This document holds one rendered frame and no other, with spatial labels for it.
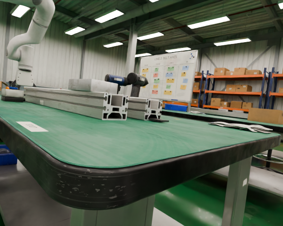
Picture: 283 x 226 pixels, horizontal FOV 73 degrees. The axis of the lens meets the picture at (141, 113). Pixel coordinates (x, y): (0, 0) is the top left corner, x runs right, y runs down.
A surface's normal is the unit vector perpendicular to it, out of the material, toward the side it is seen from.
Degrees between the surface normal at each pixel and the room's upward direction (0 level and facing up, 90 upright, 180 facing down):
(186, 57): 90
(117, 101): 90
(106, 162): 0
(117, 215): 90
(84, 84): 90
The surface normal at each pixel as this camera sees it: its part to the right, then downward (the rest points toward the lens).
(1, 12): 0.69, 0.11
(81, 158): 0.11, -0.99
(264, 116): -0.76, -0.07
